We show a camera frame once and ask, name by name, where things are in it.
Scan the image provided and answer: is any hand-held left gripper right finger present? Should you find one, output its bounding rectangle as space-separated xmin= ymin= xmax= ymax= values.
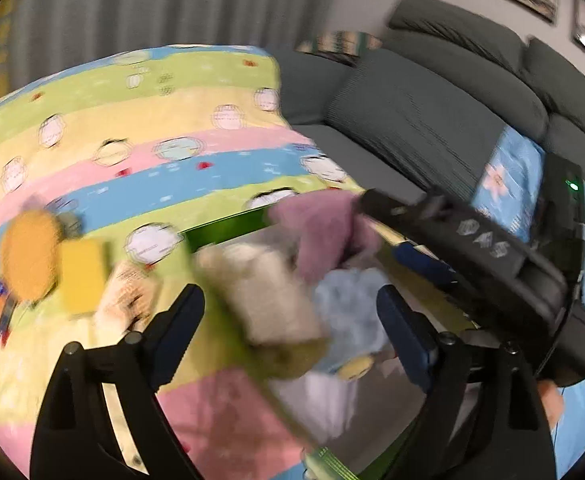
xmin=377 ymin=284 xmax=558 ymax=480

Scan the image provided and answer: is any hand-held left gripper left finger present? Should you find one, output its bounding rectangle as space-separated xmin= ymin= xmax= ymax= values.
xmin=30 ymin=284 xmax=206 ymax=480

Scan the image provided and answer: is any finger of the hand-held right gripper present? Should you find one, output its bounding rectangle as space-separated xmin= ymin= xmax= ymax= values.
xmin=391 ymin=241 xmax=473 ymax=296
xmin=360 ymin=187 xmax=438 ymax=233

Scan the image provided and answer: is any light blue plush toy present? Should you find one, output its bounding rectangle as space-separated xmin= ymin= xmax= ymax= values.
xmin=313 ymin=266 xmax=398 ymax=378

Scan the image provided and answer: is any purple fleece cloth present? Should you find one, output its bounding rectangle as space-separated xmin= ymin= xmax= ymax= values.
xmin=267 ymin=190 xmax=388 ymax=286

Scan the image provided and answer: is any cream fluffy towel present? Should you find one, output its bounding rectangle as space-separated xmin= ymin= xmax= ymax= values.
xmin=192 ymin=242 xmax=333 ymax=381

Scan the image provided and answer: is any green box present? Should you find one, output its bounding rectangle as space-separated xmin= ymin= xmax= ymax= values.
xmin=182 ymin=207 xmax=473 ymax=480

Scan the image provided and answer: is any orange plush toy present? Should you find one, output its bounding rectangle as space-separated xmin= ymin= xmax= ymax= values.
xmin=0 ymin=209 xmax=66 ymax=306

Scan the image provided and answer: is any person's right hand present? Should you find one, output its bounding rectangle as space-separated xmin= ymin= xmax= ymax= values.
xmin=539 ymin=380 xmax=567 ymax=427

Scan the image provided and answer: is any grey sofa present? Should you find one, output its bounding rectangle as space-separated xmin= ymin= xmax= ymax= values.
xmin=277 ymin=0 xmax=585 ymax=221

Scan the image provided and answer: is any yellow green sponge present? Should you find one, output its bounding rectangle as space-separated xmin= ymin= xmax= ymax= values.
xmin=57 ymin=237 xmax=116 ymax=318

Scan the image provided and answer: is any blue floral cloth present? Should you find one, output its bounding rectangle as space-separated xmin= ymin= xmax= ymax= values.
xmin=473 ymin=125 xmax=585 ymax=480

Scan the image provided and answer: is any striped patterned cushion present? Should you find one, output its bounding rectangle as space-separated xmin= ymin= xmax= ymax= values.
xmin=295 ymin=30 xmax=383 ymax=58

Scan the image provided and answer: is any striped cartoon printed blanket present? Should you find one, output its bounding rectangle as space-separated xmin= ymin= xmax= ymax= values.
xmin=0 ymin=45 xmax=473 ymax=480

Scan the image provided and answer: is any grey curtain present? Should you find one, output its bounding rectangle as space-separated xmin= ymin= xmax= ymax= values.
xmin=10 ymin=0 xmax=343 ymax=81

